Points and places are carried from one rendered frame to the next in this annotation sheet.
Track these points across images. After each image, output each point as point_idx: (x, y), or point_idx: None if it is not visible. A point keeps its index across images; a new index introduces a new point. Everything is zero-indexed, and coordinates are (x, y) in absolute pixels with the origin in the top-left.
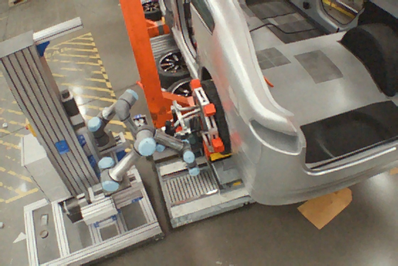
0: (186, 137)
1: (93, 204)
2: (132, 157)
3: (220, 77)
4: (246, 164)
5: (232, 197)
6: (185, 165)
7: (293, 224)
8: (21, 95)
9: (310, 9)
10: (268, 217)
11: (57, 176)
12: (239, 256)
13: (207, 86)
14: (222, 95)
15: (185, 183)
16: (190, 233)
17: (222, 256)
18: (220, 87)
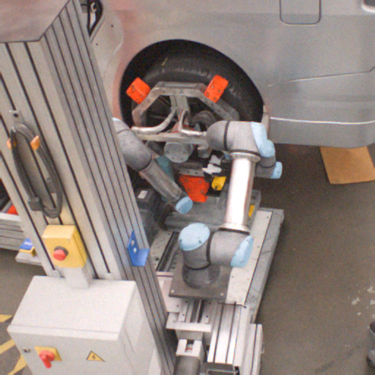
0: (210, 150)
1: (215, 335)
2: (250, 171)
3: (239, 6)
4: (345, 93)
5: (261, 231)
6: (153, 258)
7: (349, 199)
8: (82, 138)
9: None
10: (319, 217)
11: (149, 327)
12: (359, 274)
13: (174, 68)
14: (241, 40)
15: None
16: (278, 312)
17: (346, 292)
18: (236, 28)
